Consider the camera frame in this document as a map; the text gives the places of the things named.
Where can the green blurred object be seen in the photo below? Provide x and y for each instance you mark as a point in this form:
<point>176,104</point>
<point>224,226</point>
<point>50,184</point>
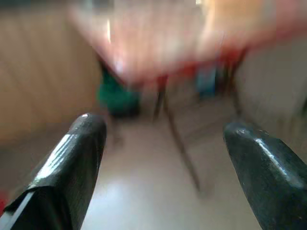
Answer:
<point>117,95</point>

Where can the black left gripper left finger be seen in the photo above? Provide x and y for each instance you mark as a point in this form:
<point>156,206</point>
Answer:
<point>64,172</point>

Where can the blue blurred object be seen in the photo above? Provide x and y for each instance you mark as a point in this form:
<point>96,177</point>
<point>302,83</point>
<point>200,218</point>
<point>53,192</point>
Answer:
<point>206,82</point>

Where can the light wooden cabinet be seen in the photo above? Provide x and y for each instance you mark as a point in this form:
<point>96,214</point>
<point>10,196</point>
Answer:
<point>43,72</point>

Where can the marble top red-edged table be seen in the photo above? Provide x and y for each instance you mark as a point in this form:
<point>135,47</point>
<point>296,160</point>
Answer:
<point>168,36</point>

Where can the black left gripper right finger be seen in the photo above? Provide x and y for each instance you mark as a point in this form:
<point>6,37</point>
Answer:
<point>271,177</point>

